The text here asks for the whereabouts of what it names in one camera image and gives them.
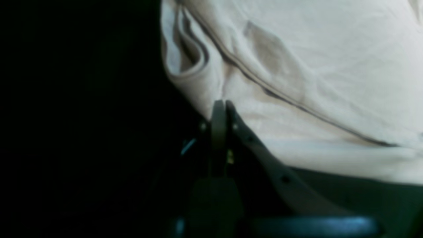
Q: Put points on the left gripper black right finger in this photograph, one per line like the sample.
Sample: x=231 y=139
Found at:
x=290 y=188

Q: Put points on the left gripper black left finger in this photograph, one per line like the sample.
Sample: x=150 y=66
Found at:
x=211 y=158

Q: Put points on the pink T-shirt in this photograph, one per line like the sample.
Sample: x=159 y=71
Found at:
x=331 y=86

